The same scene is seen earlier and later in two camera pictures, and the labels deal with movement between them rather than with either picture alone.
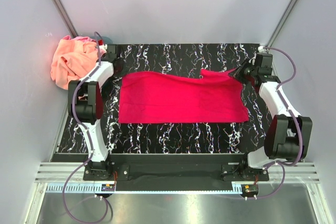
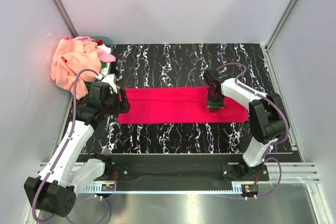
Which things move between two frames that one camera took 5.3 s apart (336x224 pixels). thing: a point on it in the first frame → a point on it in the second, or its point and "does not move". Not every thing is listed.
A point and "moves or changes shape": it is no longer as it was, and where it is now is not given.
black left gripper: [121, 60] → [124, 105]
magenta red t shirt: [212, 96] moves or changes shape
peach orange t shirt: [71, 60] does not move
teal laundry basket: [106, 40] does not move
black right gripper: [238, 72] → [213, 107]
